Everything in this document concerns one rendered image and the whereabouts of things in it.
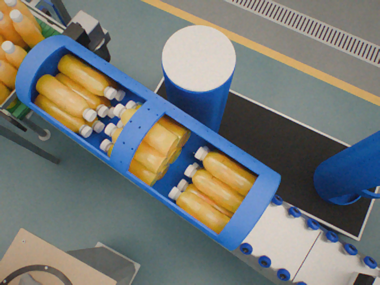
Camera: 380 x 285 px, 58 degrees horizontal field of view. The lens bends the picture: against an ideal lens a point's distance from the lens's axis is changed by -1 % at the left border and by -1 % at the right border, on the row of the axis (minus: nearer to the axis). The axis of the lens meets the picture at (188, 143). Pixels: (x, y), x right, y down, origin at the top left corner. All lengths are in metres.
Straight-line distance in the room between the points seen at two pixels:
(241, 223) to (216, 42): 0.70
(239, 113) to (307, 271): 1.17
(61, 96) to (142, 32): 1.53
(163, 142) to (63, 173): 1.43
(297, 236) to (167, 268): 1.08
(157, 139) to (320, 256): 0.72
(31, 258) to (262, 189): 0.79
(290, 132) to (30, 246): 1.59
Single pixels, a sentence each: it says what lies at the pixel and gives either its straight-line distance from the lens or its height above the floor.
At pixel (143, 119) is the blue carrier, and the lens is 1.03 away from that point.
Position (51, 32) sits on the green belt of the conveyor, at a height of 0.90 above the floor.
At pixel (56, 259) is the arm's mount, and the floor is 1.01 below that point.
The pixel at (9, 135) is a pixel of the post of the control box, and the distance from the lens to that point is 1.84.
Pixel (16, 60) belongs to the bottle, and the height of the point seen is 1.07.
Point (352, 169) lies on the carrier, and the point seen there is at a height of 0.66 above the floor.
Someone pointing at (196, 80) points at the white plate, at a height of 1.04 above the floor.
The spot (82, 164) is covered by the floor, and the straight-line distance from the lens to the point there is 2.35.
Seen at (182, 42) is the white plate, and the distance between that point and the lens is 1.36.
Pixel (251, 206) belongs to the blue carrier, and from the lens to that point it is 0.98.
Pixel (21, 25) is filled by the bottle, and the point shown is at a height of 1.08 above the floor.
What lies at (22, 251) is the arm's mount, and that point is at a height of 1.01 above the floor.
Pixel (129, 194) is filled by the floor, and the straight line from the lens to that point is 2.24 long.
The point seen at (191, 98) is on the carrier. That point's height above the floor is 0.97.
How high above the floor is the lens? 2.20
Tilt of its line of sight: 75 degrees down
